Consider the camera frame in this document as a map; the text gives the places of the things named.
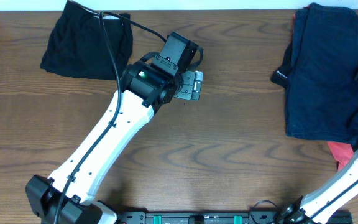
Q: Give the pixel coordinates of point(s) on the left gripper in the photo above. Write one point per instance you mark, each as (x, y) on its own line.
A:
(194, 91)

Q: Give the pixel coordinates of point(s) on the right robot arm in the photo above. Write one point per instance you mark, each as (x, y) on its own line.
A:
(334, 189)

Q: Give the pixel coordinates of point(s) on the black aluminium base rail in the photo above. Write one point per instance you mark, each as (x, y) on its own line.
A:
(253, 217)

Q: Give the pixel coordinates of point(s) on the navy blue shorts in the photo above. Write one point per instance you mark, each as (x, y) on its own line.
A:
(325, 34)

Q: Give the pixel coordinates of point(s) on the red garment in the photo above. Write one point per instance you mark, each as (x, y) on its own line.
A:
(341, 152)

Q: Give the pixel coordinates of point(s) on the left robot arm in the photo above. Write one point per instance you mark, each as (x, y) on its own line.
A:
(68, 194)

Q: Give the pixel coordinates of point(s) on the folded black shorts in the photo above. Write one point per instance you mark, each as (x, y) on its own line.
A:
(76, 48)

